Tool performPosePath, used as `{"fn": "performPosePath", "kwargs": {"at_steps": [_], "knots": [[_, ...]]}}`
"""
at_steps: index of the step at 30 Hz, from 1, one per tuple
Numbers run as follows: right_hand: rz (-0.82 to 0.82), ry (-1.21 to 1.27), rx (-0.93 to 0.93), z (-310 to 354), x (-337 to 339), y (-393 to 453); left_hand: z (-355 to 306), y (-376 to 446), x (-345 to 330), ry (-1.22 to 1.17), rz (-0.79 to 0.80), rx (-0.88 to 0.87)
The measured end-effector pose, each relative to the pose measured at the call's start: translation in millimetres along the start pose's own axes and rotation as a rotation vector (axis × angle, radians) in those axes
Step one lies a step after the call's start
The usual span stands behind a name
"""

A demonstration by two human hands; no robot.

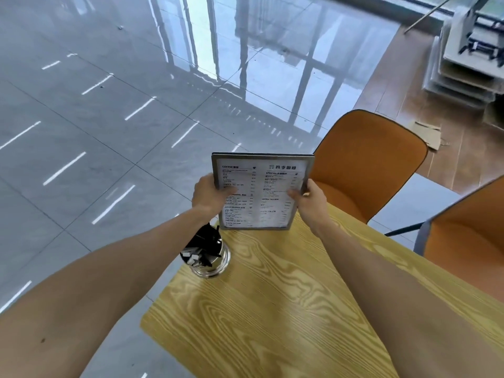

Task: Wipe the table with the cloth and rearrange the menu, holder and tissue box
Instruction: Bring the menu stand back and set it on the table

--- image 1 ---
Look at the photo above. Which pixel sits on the person's right hand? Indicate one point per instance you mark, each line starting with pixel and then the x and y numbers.
pixel 314 208

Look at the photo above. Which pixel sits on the person's left hand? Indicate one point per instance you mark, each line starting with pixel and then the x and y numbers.
pixel 206 194

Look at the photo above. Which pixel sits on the person's right thumb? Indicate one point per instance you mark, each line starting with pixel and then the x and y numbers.
pixel 294 195

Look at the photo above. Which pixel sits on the person's left thumb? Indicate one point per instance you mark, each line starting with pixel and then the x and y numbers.
pixel 229 190

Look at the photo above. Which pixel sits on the framed white menu card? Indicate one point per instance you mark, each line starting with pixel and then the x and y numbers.
pixel 260 190

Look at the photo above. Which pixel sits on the person's right forearm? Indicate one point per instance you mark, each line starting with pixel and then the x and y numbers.
pixel 397 303

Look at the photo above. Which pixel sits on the person's left forearm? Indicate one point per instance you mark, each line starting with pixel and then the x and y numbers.
pixel 98 287

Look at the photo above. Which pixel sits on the glass jar of black straws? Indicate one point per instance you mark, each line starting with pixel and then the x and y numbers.
pixel 205 251

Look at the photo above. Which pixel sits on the orange chair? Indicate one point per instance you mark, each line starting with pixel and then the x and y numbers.
pixel 366 165
pixel 464 236

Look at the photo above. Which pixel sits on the torn cardboard piece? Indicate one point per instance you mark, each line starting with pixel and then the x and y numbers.
pixel 427 134

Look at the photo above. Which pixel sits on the stack of flat cardboard sheets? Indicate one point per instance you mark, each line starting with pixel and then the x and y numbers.
pixel 464 74

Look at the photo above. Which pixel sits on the long wooden stick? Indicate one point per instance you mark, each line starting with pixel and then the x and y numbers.
pixel 429 14

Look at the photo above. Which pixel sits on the grey metal machine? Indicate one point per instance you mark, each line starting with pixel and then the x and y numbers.
pixel 478 31

